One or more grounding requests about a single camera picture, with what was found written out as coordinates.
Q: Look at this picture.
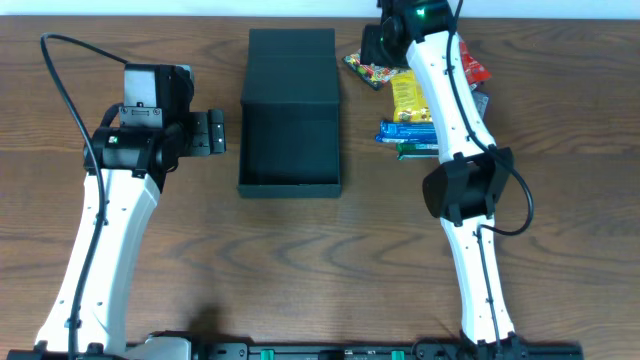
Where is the Haribo gummy candy bag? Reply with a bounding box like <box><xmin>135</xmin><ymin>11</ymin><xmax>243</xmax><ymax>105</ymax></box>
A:
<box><xmin>342</xmin><ymin>51</ymin><xmax>402</xmax><ymax>91</ymax></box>

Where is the red snack bag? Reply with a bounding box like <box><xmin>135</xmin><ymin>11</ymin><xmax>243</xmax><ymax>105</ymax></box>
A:
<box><xmin>459</xmin><ymin>40</ymin><xmax>491</xmax><ymax>85</ymax></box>

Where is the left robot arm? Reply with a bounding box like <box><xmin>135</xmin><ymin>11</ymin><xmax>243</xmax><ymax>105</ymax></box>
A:
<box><xmin>8</xmin><ymin>63</ymin><xmax>226</xmax><ymax>359</ymax></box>

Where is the blue Oreo cookie pack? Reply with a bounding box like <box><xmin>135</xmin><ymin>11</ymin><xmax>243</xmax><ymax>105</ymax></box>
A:
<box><xmin>375</xmin><ymin>121</ymin><xmax>437</xmax><ymax>144</ymax></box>

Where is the green chocolate bar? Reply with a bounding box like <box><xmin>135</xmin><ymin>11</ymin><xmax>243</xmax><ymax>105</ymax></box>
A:
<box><xmin>396</xmin><ymin>143</ymin><xmax>439</xmax><ymax>160</ymax></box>

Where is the black gift box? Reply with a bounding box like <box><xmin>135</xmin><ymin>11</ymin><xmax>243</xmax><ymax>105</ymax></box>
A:
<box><xmin>237</xmin><ymin>29</ymin><xmax>342</xmax><ymax>198</ymax></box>

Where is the yellow snack bag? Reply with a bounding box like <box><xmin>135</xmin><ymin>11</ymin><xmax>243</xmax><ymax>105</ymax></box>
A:
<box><xmin>391</xmin><ymin>70</ymin><xmax>432</xmax><ymax>123</ymax></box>

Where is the small dark blue packet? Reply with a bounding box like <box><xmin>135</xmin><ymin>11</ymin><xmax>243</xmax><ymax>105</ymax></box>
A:
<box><xmin>472</xmin><ymin>90</ymin><xmax>490</xmax><ymax>119</ymax></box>

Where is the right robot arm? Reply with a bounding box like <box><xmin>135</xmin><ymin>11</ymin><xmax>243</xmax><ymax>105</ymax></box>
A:
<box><xmin>361</xmin><ymin>0</ymin><xmax>519</xmax><ymax>358</ymax></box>

